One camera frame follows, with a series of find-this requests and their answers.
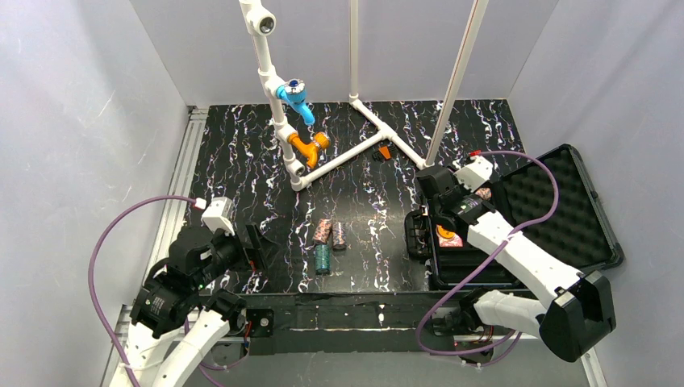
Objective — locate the black poker carrying case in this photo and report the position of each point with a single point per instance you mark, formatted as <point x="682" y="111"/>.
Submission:
<point x="578" y="233"/>

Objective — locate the small orange black clip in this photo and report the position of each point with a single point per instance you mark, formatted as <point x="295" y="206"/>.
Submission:
<point x="383" y="153"/>

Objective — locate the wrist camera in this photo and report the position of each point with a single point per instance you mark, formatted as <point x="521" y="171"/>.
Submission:
<point x="216" y="215"/>
<point x="475" y="174"/>

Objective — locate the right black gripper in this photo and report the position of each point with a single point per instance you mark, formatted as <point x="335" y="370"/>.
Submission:
<point x="427" y="214"/>

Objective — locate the yellow big blind button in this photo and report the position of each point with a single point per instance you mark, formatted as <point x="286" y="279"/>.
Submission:
<point x="445" y="234"/>

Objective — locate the green blue chip stack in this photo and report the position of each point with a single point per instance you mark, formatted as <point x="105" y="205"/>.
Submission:
<point x="322" y="255"/>

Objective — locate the orange plastic faucet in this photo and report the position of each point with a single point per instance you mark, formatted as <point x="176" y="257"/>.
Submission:
<point x="311" y="151"/>

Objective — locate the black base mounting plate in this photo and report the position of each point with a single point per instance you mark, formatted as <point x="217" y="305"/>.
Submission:
<point x="336" y="322"/>

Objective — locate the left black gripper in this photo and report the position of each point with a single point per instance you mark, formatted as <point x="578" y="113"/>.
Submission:
<point x="253" y="243"/>

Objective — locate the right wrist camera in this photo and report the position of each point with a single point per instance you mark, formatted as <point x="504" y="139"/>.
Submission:
<point x="475" y="174"/>

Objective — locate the red card deck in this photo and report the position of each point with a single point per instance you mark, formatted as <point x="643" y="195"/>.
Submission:
<point x="452" y="243"/>

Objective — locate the red black chip stack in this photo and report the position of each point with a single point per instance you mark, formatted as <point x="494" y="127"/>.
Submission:
<point x="484" y="193"/>

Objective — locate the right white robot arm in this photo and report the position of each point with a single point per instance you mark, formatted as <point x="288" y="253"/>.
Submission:
<point x="570" y="311"/>

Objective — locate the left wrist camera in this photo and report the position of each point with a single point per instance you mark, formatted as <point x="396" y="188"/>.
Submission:
<point x="216" y="215"/>

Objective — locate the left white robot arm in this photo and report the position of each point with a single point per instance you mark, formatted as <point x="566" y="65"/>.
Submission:
<point x="172" y="328"/>

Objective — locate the blue plastic faucet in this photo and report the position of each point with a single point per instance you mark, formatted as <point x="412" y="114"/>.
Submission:
<point x="294" y="93"/>

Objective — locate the orange white chip stack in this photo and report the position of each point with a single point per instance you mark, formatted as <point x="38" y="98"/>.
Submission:
<point x="322" y="231"/>

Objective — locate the aluminium frame rail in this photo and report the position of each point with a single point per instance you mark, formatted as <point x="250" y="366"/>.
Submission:
<point x="173" y="213"/>

